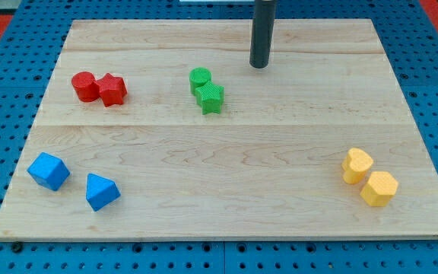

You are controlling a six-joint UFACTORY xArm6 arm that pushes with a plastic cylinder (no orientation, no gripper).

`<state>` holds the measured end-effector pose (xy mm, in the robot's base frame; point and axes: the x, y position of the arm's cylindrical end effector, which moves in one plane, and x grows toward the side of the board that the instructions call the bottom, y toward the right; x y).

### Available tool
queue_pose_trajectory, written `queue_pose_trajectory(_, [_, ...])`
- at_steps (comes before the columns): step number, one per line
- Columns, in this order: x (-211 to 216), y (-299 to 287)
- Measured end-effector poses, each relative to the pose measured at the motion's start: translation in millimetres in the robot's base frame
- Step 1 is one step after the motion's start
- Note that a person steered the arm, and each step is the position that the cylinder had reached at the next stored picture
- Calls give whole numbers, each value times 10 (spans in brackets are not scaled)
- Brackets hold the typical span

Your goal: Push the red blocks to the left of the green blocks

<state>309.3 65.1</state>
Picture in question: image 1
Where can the red cylinder block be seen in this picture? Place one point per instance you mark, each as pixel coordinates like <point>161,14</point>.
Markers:
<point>85,86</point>

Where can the blue cube block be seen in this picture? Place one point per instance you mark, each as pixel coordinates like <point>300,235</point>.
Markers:
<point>48,171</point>

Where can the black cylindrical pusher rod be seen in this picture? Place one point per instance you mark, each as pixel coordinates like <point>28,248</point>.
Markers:
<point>262,30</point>

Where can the green star block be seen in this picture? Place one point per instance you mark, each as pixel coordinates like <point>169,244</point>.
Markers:
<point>210,97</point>

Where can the yellow hexagon block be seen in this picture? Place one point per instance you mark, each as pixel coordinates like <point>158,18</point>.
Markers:
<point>379,189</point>

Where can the green cylinder block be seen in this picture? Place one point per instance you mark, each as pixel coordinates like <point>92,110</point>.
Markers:
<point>198,77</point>

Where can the light wooden board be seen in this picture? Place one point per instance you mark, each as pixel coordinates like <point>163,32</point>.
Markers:
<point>268,168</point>

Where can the blue triangular prism block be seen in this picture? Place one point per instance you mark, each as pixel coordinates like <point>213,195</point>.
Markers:
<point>100,191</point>

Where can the red star block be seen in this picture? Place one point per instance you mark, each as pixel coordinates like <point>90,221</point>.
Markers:
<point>111,89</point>

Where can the yellow heart block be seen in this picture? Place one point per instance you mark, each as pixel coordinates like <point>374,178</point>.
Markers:
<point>355,165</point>

